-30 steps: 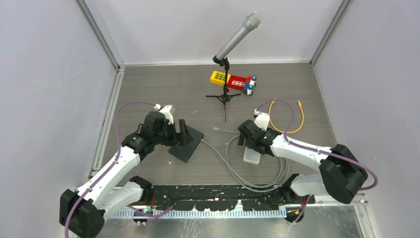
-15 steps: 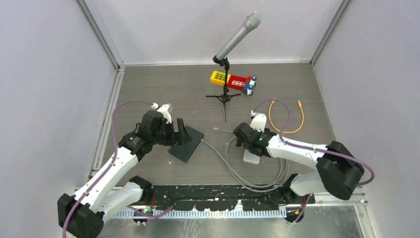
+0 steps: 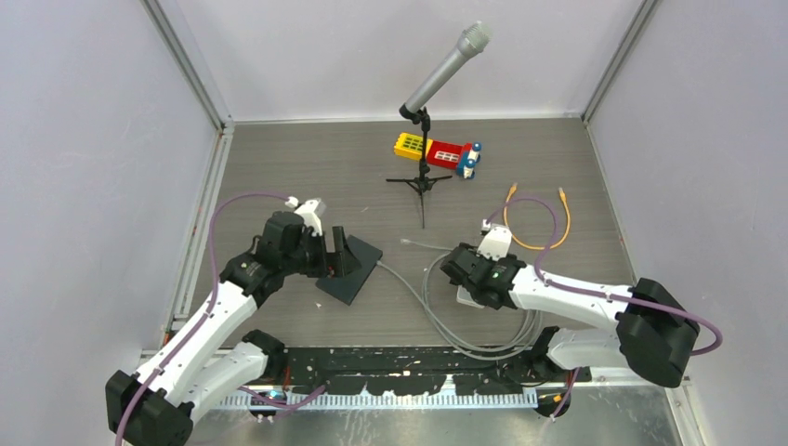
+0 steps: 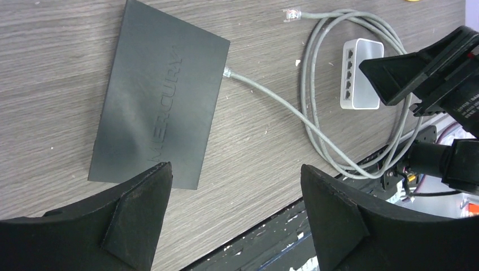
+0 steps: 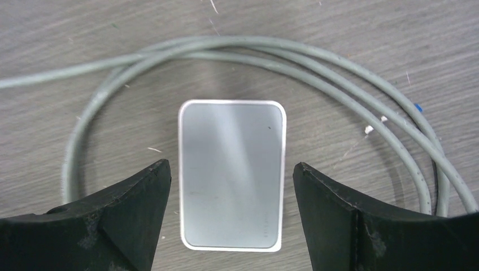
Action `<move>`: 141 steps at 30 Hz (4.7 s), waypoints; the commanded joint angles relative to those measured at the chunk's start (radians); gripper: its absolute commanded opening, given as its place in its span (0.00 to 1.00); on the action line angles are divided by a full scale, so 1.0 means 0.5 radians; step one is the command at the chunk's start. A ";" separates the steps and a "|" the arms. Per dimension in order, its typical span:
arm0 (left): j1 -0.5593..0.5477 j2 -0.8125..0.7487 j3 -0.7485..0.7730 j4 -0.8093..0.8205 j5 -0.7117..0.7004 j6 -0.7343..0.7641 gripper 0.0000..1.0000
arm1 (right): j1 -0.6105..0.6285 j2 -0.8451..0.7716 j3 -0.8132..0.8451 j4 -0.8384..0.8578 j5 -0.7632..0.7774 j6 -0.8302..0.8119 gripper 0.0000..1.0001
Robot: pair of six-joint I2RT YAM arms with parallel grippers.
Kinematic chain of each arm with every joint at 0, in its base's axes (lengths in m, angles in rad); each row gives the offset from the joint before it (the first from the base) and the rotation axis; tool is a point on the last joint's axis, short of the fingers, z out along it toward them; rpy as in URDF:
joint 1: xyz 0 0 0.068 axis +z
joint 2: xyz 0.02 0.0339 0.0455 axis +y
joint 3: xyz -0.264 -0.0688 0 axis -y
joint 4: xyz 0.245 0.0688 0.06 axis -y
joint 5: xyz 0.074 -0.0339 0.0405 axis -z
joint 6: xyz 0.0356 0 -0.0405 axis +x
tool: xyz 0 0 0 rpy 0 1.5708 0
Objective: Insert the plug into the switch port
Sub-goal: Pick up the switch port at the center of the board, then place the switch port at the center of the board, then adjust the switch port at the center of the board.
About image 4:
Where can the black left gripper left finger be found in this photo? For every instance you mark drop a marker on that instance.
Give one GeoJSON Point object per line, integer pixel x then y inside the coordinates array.
{"type": "Point", "coordinates": [116, 229]}

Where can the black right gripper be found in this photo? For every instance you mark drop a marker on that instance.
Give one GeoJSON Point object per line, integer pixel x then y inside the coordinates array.
{"type": "Point", "coordinates": [446, 65]}

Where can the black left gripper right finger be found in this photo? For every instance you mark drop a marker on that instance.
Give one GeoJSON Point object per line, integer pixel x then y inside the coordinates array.
{"type": "Point", "coordinates": [353, 230]}

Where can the white network switch box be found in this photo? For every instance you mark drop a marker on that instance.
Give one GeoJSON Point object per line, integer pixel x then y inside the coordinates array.
{"type": "Point", "coordinates": [357, 93]}

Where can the black network switch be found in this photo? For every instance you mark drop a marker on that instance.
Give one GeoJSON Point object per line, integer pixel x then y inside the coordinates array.
{"type": "Point", "coordinates": [160, 99]}

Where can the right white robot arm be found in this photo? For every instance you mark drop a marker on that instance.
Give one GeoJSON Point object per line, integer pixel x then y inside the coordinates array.
{"type": "Point", "coordinates": [456, 165]}

